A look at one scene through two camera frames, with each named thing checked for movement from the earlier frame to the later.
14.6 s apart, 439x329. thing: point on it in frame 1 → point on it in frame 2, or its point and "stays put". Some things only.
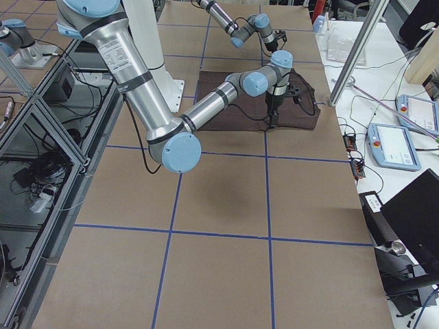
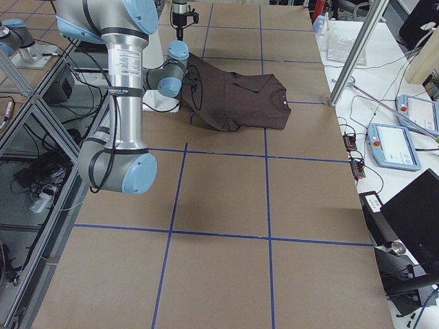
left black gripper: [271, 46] → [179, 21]
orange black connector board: [350, 142] stays put
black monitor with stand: [409, 268] stays put
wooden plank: [426, 62] stays put
